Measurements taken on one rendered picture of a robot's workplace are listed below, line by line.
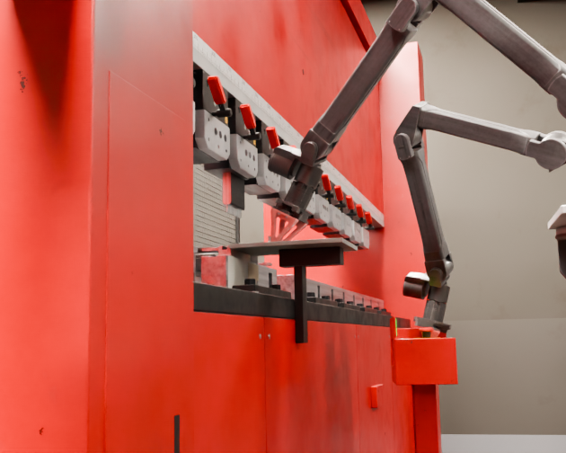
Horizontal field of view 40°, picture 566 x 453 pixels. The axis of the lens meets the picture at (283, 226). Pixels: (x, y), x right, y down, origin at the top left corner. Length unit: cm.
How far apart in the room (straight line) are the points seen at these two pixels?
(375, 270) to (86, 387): 328
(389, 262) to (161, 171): 311
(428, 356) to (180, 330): 127
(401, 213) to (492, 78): 222
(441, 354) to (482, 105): 395
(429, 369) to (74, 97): 150
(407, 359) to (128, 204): 139
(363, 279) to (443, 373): 190
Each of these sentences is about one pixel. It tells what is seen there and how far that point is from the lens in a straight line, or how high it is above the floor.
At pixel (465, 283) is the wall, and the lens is 567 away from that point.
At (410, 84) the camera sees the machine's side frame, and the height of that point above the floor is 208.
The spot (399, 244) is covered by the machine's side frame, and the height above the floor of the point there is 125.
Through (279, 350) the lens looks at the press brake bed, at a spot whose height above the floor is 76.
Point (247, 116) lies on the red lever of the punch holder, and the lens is 179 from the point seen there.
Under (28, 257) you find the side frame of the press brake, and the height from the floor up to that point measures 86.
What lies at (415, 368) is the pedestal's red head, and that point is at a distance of 210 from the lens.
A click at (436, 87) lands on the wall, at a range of 595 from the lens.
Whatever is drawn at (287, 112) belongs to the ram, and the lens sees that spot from 226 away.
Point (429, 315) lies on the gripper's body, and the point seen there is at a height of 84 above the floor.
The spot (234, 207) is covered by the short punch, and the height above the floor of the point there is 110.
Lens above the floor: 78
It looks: 8 degrees up
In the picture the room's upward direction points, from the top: 1 degrees counter-clockwise
